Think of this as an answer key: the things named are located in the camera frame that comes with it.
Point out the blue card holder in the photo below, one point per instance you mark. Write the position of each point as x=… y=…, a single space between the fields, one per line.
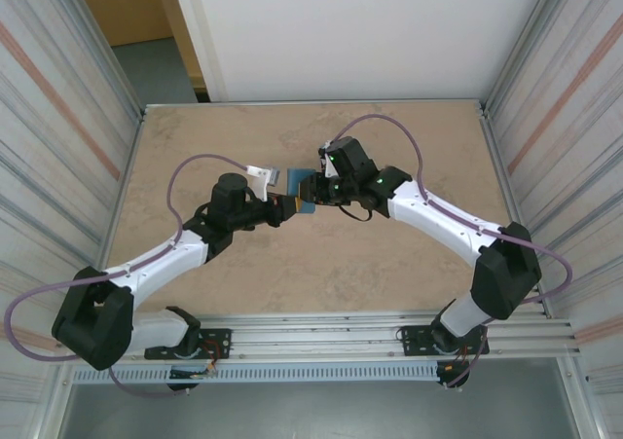
x=294 y=181

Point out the translucent enclosure side panel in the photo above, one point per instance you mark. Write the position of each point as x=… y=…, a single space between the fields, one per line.
x=584 y=118
x=39 y=166

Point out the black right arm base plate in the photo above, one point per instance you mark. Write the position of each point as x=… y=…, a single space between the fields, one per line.
x=418 y=339

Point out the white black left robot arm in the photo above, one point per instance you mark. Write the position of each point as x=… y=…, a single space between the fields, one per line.
x=97 y=341

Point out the black round clamp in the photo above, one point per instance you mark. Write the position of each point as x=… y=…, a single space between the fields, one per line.
x=455 y=380
x=182 y=387

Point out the aluminium mounting rail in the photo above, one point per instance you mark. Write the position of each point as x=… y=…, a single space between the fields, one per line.
x=316 y=334

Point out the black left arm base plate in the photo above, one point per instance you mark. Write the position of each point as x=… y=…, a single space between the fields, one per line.
x=216 y=344

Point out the tan wooden door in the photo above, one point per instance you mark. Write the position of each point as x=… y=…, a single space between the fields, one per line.
x=121 y=6

